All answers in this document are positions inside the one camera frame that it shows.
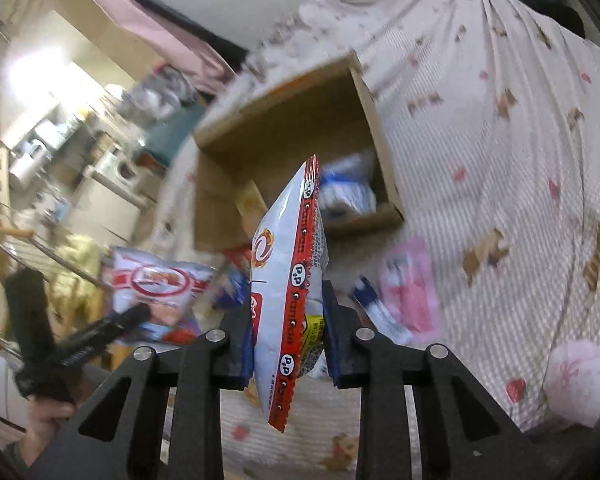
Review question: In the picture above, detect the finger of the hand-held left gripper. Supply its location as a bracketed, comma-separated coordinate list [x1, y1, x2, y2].
[45, 302, 153, 368]

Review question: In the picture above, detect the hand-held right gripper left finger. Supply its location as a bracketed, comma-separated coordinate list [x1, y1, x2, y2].
[27, 305, 257, 480]

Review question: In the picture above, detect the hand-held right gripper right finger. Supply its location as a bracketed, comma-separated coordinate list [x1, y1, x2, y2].
[321, 280, 556, 480]

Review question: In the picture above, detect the white red shrimp snack bag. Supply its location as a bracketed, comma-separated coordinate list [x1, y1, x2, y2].
[107, 247, 218, 346]

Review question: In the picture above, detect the blue yellow cartoon snack bag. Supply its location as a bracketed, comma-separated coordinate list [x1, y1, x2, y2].
[212, 267, 251, 311]

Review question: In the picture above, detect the white snack packet red edge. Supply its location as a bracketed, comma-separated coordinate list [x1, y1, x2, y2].
[249, 155, 331, 433]

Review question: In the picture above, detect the pink snack packet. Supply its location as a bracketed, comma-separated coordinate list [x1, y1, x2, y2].
[380, 240, 443, 336]

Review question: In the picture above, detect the cardboard box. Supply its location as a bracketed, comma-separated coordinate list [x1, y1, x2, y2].
[192, 50, 406, 253]

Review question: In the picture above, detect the person's left hand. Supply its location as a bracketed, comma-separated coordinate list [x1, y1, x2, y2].
[20, 400, 76, 466]

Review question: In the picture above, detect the blue white slim snack packet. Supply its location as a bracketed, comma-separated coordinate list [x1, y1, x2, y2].
[352, 276, 413, 346]

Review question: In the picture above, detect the yellow cloth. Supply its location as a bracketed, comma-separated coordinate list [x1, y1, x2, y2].
[50, 235, 113, 321]

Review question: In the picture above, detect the metal drying rack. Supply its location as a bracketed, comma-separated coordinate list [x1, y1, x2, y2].
[0, 215, 111, 356]

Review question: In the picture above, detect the white washing machine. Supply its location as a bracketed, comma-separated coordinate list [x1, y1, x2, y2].
[97, 150, 146, 196]

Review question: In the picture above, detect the teal cushion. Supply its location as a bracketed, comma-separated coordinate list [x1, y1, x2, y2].
[142, 105, 206, 168]

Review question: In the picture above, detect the pile of clothes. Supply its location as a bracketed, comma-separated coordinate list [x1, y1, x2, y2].
[125, 67, 196, 121]

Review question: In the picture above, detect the pink plush ball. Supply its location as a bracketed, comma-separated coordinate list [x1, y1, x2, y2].
[542, 340, 600, 428]

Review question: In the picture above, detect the pink hanging cloth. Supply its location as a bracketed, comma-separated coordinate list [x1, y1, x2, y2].
[62, 0, 236, 96]

